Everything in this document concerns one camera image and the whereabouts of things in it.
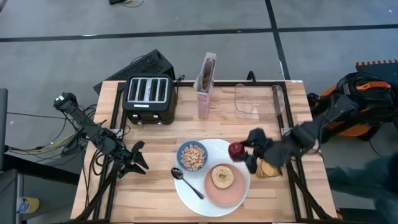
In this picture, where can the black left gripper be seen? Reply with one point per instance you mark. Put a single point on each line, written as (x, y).
(126, 161)

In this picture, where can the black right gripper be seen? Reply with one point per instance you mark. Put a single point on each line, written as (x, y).
(264, 149)

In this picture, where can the red apple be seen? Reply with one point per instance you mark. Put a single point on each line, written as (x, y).
(236, 151)

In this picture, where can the black spoon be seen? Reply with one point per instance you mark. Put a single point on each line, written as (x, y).
(177, 173)

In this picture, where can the toasted bagel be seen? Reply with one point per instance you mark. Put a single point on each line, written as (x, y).
(217, 181)

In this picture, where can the pink cereal box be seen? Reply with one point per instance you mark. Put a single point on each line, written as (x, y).
(203, 96)

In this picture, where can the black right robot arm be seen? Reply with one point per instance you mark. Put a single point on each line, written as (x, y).
(304, 137)

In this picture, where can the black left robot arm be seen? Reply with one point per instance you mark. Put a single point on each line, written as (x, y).
(84, 121)

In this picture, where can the glass of orange juice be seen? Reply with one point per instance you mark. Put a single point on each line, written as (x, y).
(269, 172)

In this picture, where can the blue bowl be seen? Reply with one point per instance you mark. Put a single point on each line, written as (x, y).
(178, 152)

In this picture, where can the pink plate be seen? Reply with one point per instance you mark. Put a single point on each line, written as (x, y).
(227, 196)

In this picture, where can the cereal loops heap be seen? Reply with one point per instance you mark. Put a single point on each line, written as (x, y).
(192, 157)

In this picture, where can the clear plastic container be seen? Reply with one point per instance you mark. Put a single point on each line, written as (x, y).
(252, 99)

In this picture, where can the large white plate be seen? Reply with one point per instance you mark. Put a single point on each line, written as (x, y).
(192, 205)

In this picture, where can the black four-slot toaster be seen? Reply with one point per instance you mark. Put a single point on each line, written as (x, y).
(149, 90)

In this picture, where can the black keyboard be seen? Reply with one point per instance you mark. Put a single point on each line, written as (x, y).
(146, 65)

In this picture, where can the yellow white object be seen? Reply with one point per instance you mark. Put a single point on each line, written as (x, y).
(28, 205)

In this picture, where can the person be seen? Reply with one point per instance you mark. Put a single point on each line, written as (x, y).
(367, 183)

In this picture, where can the orange black vacuum cleaner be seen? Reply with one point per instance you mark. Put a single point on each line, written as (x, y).
(370, 93)

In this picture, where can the dark grey cabinet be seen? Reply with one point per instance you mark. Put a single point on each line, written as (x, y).
(7, 196)

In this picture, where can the black box orange striped edge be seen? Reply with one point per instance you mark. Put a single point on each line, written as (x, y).
(377, 67)

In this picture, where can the black aluminium table frame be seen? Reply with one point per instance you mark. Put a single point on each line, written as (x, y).
(225, 83)

